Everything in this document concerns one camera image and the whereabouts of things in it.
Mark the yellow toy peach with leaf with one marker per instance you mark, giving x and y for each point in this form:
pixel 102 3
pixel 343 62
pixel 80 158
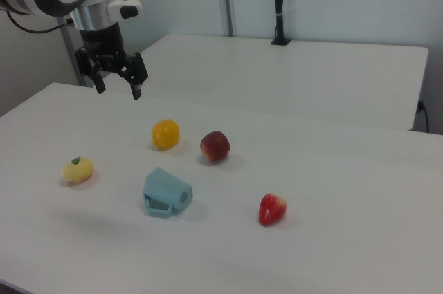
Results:
pixel 78 170

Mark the black pole with base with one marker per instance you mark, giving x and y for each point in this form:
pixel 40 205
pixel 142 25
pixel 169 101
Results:
pixel 279 3

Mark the yellow toy bell pepper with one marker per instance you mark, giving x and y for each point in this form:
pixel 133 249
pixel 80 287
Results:
pixel 165 134

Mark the dark red toy nectarine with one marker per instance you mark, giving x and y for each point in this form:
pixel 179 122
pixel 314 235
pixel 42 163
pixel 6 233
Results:
pixel 215 146

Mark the white side table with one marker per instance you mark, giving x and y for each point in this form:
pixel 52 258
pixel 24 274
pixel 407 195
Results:
pixel 277 76

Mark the red toy strawberry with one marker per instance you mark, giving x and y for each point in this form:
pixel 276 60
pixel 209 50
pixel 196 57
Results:
pixel 271 209

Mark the light blue faceted mug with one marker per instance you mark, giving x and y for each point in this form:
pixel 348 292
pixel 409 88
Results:
pixel 166 186

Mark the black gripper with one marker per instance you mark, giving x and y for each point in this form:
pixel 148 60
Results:
pixel 102 43

